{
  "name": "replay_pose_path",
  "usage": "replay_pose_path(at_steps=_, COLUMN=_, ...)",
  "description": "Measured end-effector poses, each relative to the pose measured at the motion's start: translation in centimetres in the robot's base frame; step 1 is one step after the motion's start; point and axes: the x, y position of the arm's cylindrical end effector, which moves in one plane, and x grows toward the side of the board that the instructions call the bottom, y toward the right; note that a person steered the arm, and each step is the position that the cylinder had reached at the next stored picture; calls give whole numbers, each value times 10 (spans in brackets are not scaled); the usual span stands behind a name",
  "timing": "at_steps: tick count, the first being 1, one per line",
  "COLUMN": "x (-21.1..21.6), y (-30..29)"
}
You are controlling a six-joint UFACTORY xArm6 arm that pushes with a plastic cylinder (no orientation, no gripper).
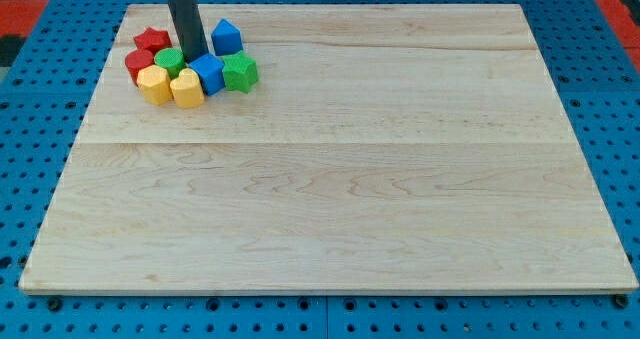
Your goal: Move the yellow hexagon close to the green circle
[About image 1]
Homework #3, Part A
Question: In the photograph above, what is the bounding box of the green star block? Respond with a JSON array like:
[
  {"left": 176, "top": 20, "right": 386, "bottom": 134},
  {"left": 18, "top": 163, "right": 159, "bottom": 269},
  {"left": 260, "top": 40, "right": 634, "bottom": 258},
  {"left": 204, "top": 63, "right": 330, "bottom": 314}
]
[{"left": 222, "top": 51, "right": 259, "bottom": 93}]

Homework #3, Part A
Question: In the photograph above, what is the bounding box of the yellow heart block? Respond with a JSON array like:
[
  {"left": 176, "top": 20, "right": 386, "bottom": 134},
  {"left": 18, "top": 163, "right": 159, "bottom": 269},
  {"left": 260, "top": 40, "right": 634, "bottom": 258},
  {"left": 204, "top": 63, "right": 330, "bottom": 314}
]
[{"left": 170, "top": 68, "right": 205, "bottom": 109}]

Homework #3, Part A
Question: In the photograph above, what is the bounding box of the red star block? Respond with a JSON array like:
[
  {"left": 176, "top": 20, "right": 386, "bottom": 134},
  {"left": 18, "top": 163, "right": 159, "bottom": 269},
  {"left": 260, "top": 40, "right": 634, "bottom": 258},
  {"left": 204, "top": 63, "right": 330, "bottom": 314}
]
[{"left": 133, "top": 27, "right": 173, "bottom": 54}]

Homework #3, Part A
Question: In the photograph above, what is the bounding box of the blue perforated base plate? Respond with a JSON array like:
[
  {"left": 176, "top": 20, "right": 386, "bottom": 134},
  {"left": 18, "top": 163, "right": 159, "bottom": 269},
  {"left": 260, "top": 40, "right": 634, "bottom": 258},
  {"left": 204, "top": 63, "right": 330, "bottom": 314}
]
[{"left": 1, "top": 0, "right": 639, "bottom": 338}]

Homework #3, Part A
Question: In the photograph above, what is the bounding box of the blue triangle block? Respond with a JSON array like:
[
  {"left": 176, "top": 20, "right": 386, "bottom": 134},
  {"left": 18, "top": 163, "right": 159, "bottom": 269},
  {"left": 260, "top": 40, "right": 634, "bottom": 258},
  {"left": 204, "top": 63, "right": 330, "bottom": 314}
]
[{"left": 211, "top": 19, "right": 243, "bottom": 56}]

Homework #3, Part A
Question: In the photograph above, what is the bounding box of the green cylinder block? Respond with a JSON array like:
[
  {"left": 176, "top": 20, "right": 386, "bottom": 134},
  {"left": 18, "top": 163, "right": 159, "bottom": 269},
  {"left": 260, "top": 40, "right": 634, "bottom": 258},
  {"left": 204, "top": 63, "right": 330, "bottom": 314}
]
[{"left": 154, "top": 47, "right": 186, "bottom": 79}]

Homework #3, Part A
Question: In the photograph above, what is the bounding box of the light wooden board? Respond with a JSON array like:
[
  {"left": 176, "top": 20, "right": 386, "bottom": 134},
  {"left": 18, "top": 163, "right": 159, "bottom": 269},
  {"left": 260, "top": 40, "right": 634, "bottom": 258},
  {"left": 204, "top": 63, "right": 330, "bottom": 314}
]
[{"left": 19, "top": 4, "right": 638, "bottom": 296}]

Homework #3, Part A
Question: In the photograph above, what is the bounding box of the blue cube block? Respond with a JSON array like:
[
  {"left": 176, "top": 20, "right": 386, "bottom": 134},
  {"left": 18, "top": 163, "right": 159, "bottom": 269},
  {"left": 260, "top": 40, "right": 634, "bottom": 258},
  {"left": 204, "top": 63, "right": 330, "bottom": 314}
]
[{"left": 189, "top": 53, "right": 226, "bottom": 96}]

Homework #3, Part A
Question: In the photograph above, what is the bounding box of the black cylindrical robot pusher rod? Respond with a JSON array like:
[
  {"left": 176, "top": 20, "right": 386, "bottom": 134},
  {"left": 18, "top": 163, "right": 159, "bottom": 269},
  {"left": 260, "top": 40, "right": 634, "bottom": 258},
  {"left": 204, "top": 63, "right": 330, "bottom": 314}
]
[{"left": 167, "top": 0, "right": 208, "bottom": 62}]

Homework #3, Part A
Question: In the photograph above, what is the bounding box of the red cylinder block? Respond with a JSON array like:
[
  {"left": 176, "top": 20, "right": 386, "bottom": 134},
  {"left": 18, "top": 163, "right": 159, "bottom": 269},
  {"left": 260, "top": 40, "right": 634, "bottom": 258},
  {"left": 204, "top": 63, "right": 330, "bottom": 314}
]
[{"left": 124, "top": 49, "right": 154, "bottom": 86}]

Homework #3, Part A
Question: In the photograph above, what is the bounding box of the yellow hexagon block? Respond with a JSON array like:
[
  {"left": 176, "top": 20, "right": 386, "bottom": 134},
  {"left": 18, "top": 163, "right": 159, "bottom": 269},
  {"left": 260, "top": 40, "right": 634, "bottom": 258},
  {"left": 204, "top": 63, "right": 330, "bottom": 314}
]
[{"left": 136, "top": 65, "right": 173, "bottom": 105}]

